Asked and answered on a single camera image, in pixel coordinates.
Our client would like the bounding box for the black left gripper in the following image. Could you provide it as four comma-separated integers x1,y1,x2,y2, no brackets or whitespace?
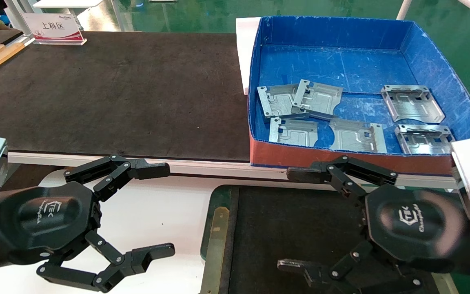
0,154,175,293

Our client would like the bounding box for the black foam lined tray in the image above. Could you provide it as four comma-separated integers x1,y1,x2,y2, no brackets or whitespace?
200,185,460,294

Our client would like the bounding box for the stamped grey metal plate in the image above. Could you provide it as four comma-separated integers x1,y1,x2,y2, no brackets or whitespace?
268,117,319,148
291,79,344,121
395,124,457,155
328,118,388,154
380,85,446,123
257,84,311,121

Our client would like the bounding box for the white red sign placard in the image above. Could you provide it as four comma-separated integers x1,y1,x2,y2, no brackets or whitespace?
20,12,88,46

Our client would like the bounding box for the aluminium conveyor frame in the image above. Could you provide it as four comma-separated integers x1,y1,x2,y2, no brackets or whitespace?
7,151,460,189

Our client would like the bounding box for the white table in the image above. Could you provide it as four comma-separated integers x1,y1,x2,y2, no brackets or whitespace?
32,0,105,19

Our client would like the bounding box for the white metal railing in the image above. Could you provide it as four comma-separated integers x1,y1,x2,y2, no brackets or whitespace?
3,0,35,41

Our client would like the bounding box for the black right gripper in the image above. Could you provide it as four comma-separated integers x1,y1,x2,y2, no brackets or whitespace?
277,155,468,294

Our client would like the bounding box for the blue box with brown sides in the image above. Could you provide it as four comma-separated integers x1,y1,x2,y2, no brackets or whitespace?
246,16,470,176

